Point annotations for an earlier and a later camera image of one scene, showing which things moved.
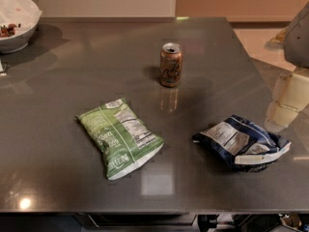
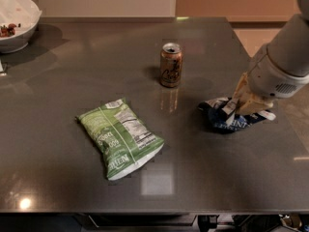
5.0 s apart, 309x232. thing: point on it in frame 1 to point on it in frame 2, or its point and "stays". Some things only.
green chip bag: (126, 142) stays
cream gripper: (298, 38) to (269, 78)
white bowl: (19, 17) stays
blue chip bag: (248, 146) to (210, 111)
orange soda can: (171, 65) stays
